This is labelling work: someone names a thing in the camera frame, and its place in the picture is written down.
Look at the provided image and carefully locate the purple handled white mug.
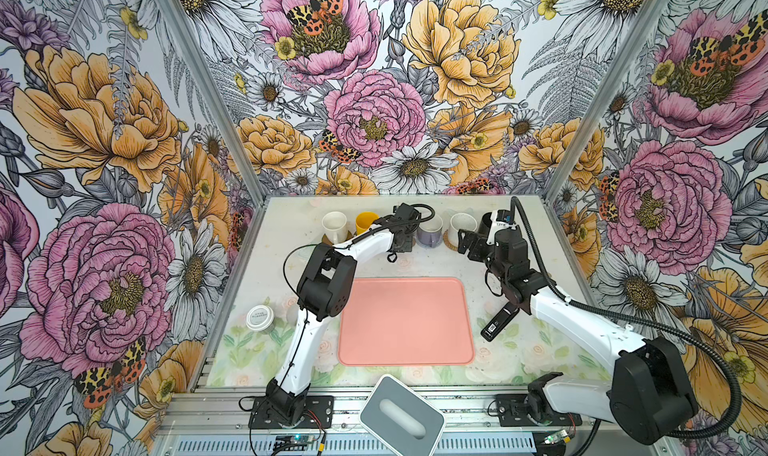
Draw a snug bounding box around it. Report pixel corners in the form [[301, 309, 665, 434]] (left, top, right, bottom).
[[416, 214, 443, 248]]

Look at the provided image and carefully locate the yellow mug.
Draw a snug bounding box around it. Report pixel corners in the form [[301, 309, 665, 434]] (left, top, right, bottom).
[[355, 211, 379, 236]]

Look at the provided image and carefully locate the white mug off tray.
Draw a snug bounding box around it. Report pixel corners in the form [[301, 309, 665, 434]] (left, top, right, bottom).
[[321, 211, 349, 245]]

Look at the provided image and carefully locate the black mug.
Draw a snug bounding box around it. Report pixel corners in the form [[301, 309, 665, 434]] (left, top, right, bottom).
[[477, 212, 493, 238]]

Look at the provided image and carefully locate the rattan woven round coaster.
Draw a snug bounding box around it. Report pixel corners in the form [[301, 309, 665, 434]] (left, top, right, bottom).
[[443, 233, 458, 252]]

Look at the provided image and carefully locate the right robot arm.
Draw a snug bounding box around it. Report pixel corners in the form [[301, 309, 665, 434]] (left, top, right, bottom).
[[456, 198, 743, 445]]

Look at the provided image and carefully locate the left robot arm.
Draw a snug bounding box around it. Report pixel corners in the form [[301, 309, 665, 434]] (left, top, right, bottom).
[[257, 203, 436, 427]]

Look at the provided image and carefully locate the pink tray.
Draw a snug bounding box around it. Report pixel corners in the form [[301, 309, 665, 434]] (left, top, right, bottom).
[[338, 277, 475, 367]]

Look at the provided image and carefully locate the glass jar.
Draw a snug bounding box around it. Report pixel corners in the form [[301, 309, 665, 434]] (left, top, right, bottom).
[[286, 305, 300, 327]]

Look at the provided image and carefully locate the jar lid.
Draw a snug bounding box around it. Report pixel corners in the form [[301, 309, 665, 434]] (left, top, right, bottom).
[[245, 305, 275, 333]]

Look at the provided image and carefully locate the right small circuit board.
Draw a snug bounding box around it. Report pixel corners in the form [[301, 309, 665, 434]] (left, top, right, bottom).
[[542, 430, 571, 445]]

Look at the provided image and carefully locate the grey white box device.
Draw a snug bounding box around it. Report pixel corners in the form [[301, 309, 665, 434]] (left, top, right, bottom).
[[359, 374, 446, 456]]

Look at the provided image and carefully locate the green circuit board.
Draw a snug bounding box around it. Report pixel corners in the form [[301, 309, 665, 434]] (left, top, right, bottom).
[[272, 435, 314, 455]]

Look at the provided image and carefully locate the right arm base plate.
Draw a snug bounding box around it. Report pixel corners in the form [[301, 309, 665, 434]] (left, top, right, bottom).
[[486, 393, 582, 428]]

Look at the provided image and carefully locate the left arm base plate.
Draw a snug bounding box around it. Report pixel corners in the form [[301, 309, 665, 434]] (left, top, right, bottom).
[[248, 396, 335, 430]]

